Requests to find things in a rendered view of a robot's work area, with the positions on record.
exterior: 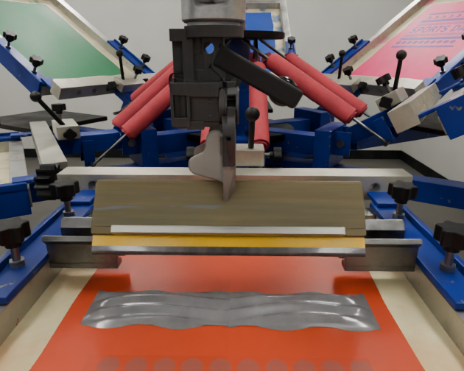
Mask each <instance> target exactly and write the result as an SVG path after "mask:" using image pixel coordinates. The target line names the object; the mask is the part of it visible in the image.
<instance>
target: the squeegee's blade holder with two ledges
mask: <svg viewBox="0 0 464 371"><path fill-rule="evenodd" d="M110 233H112V234H114V235H116V236H263V237H343V236H345V235H346V232H345V227H289V226H200V225H111V226H110Z"/></svg>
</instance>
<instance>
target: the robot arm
mask: <svg viewBox="0 0 464 371"><path fill-rule="evenodd" d="M245 10H246V0H181V16H182V22H183V23H185V24H187V26H184V29H169V41H171V42H172V56H173V71H174V73H171V74H170V75H169V92H170V106H171V120H172V127H175V128H187V130H204V129H205V127H210V128H209V132H208V134H207V136H206V138H205V143H204V144H201V145H199V146H197V147H195V149H194V156H193V157H191V158H190V159H189V170H190V172H191V173H193V174H195V175H199V176H202V177H207V178H210V179H213V180H218V181H220V182H223V198H224V201H228V200H229V199H230V197H231V195H232V193H233V191H234V189H235V188H236V125H237V124H239V85H240V83H241V81H243V82H245V83H247V84H248V85H250V86H252V87H254V88H255V89H257V90H259V91H261V92H262V93H265V94H266V95H268V97H269V98H270V100H271V102H272V103H273V104H275V105H277V106H281V107H284V106H285V107H286V106H287V107H290V108H295V107H296V106H297V105H298V103H299V101H300V99H301V97H302V96H303V91H302V90H300V89H299V88H297V85H296V83H295V82H294V80H293V79H291V78H289V77H277V76H276V75H274V74H272V73H270V72H268V71H267V70H265V69H263V68H262V67H260V66H258V65H256V64H255V63H252V62H251V61H249V60H247V59H246V58H244V57H242V56H241V55H239V54H237V53H236V52H233V51H231V50H230V49H228V48H226V47H227V46H225V39H229V38H243V37H244V27H243V26H240V24H243V23H244V22H245ZM208 43H212V44H213V45H214V50H213V52H212V53H208V52H207V51H206V50H205V47H206V45H207V44H208ZM172 75H174V77H173V78H172ZM170 79H171V82H170Z"/></svg>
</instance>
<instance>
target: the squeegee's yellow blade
mask: <svg viewBox="0 0 464 371"><path fill-rule="evenodd" d="M92 246H161V247H319V248H365V237H263V236H116V235H93V241H92Z"/></svg>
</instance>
